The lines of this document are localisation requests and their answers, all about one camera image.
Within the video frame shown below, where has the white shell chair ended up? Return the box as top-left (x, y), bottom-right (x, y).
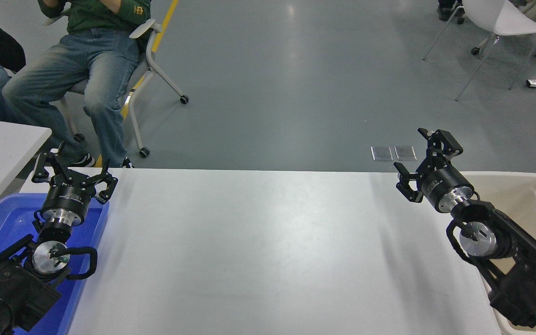
top-left (422, 0), bottom-right (536, 101)

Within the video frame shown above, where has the person in black trousers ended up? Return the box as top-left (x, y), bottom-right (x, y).
top-left (437, 0), bottom-right (465, 24)

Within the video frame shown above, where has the blue plastic tray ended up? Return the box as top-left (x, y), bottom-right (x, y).
top-left (0, 193), bottom-right (110, 335)

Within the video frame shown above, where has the grey wheeled office chair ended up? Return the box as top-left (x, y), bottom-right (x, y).
top-left (42, 19), bottom-right (189, 159)

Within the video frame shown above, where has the large pale plastic bin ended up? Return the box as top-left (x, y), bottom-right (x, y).
top-left (459, 171), bottom-right (536, 335)

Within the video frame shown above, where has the seated person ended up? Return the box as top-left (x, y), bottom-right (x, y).
top-left (2, 0), bottom-right (152, 169)

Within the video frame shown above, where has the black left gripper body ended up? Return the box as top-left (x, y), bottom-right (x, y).
top-left (41, 181), bottom-right (93, 220)

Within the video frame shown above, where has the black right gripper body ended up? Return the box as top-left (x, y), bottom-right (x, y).
top-left (419, 165), bottom-right (475, 211)

